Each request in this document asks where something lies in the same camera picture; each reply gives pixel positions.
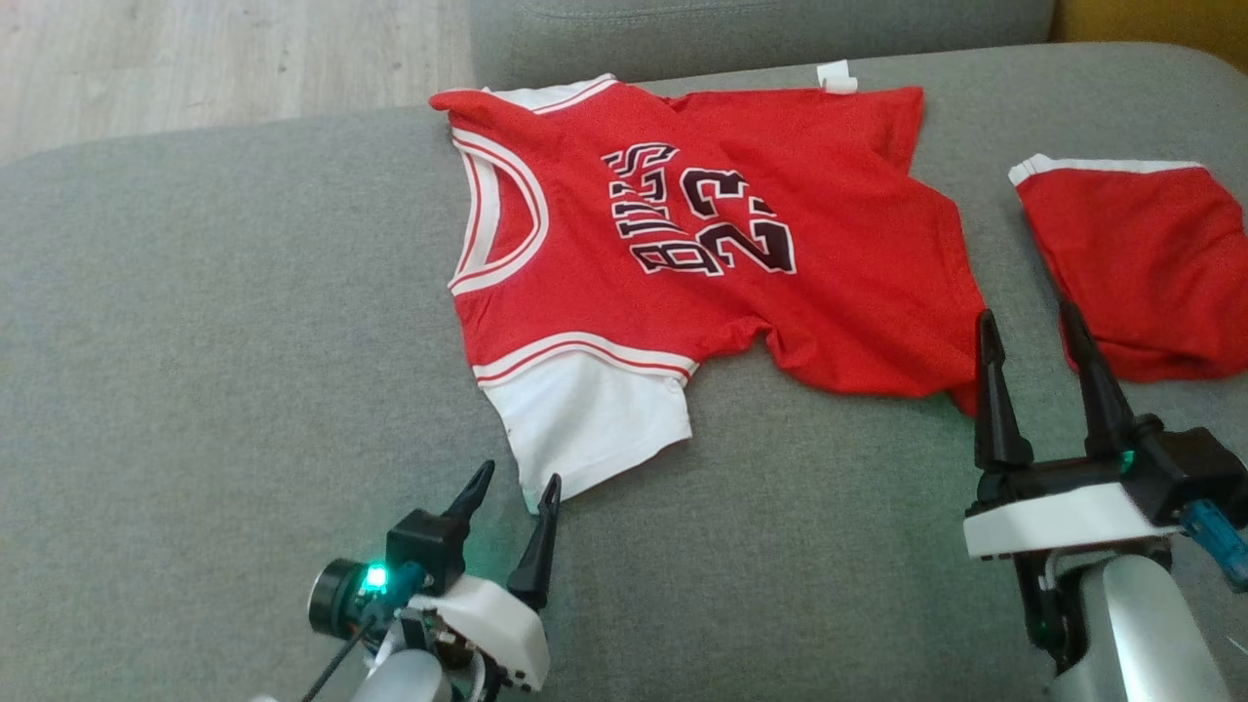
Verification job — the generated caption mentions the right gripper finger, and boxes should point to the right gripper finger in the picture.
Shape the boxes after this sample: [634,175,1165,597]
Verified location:
[972,308,1035,473]
[1057,296,1138,460]

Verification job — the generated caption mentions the large grey sofa seat cushion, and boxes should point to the large grey sofa seat cushion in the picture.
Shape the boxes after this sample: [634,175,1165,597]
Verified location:
[0,41,1248,702]

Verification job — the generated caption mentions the red basketball jersey white sleeves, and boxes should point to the red basketball jersey white sleeves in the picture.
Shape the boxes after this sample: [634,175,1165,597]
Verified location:
[429,72,987,514]

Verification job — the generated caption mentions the large yellow sofa backrest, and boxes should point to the large yellow sofa backrest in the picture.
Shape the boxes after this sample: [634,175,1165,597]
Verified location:
[1051,0,1248,71]

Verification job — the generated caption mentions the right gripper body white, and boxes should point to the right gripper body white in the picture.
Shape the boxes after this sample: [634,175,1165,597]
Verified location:
[962,452,1182,562]

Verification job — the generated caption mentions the right cable with blue plug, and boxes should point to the right cable with blue plug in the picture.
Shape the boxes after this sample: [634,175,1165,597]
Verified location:
[1178,498,1248,595]

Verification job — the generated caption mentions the left black camera cable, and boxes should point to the left black camera cable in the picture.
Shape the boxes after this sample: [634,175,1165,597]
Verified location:
[297,604,393,702]

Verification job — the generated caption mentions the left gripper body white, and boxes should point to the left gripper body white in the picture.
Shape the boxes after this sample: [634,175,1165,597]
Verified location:
[390,574,551,695]

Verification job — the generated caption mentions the red shorts with white band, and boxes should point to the red shorts with white band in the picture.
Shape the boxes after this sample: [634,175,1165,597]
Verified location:
[1008,152,1248,384]

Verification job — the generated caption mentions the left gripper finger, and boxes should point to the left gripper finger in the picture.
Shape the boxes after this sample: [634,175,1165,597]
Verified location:
[506,473,564,614]
[441,459,496,524]

